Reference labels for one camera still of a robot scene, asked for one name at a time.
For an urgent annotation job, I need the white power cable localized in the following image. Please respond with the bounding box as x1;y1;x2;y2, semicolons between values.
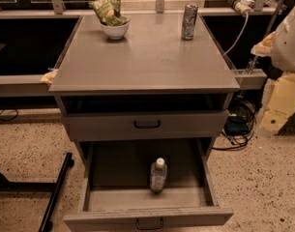
221;11;250;58

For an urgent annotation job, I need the black cable on floor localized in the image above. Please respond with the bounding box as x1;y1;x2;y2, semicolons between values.
0;108;19;122

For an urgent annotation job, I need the silver drink can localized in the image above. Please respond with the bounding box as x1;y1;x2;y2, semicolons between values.
181;4;198;40

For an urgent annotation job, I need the grey horizontal rail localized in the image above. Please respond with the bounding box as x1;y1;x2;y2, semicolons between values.
0;74;50;98

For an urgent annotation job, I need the green snack bag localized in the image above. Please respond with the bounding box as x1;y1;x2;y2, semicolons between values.
88;0;130;26

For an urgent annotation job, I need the black metal stand leg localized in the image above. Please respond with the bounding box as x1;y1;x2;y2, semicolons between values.
0;152;74;232

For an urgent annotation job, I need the grey drawer cabinet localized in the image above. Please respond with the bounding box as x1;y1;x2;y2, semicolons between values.
48;13;241;232

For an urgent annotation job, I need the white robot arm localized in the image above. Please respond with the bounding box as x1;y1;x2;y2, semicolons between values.
251;7;295;134

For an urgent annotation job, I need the white ceramic bowl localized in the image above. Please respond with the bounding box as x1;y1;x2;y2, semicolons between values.
100;16;131;40

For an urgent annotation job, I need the black floor cables bundle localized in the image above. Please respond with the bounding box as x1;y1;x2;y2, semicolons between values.
212;100;257;152

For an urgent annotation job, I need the open grey middle drawer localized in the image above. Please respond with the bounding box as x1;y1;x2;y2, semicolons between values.
64;139;233;232

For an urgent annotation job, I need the clear plastic water bottle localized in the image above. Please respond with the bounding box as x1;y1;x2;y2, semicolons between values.
150;158;167;193

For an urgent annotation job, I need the closed grey top drawer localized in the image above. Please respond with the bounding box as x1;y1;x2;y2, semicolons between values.
62;110;228;141

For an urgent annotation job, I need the white power plug adapter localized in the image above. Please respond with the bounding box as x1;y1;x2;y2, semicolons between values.
226;0;252;15

